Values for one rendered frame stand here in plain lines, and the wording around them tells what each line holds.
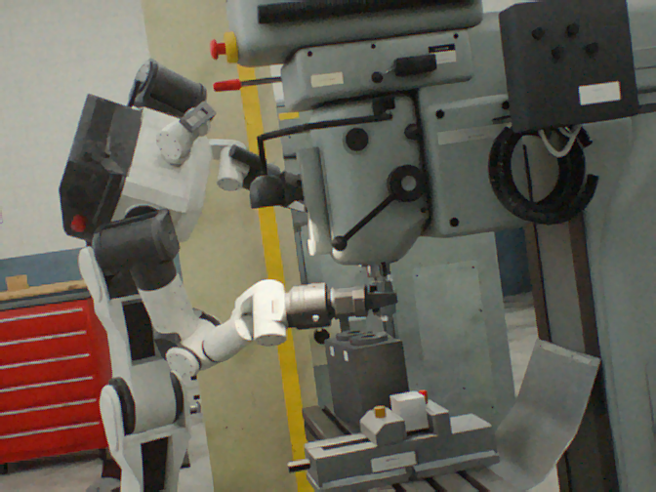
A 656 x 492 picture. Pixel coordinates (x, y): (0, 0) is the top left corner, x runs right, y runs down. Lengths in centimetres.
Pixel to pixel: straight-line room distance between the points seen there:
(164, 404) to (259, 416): 130
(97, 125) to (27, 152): 882
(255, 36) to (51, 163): 918
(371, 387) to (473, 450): 43
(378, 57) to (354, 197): 26
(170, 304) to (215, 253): 156
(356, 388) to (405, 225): 52
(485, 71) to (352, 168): 31
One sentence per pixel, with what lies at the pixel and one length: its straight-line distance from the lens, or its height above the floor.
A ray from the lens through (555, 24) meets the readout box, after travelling 180.
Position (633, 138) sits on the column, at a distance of 207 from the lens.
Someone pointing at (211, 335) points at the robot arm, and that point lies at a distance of 221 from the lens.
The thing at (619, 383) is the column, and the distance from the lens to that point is 206.
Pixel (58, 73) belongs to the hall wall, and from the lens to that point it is 1113.
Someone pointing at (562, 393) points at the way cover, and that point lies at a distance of 216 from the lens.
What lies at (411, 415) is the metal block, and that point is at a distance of 199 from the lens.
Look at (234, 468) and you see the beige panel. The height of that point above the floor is 51.
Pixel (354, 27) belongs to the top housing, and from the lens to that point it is 195.
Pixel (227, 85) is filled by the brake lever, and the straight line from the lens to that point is 212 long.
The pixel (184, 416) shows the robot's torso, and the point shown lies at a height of 96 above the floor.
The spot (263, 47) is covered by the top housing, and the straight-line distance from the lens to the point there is 193.
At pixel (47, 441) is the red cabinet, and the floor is 17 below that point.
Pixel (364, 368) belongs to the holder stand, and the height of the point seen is 105.
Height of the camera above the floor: 147
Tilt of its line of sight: 3 degrees down
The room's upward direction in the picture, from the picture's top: 8 degrees counter-clockwise
